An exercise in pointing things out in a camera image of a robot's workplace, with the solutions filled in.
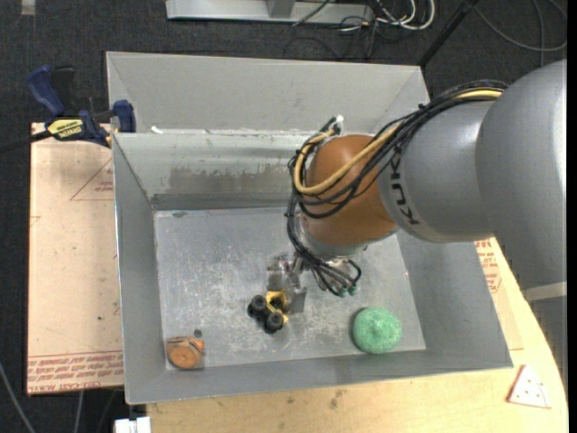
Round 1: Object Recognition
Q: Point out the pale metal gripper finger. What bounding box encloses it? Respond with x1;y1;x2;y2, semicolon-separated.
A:
267;253;290;293
286;269;308;315

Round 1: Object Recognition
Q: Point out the yellow and black toy truck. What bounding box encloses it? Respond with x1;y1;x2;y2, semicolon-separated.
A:
246;290;290;335

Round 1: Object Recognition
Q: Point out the grey metal bin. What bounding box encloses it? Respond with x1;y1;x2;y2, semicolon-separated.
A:
105;51;515;406

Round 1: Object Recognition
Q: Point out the green round scrubber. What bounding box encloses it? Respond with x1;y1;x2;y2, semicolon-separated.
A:
352;306;403;355

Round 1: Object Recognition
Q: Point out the orange round wooden toy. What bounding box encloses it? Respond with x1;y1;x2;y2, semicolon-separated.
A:
164;335;206;372

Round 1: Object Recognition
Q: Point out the brown cardboard board red print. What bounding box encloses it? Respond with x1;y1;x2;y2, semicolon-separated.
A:
26;122;505;397

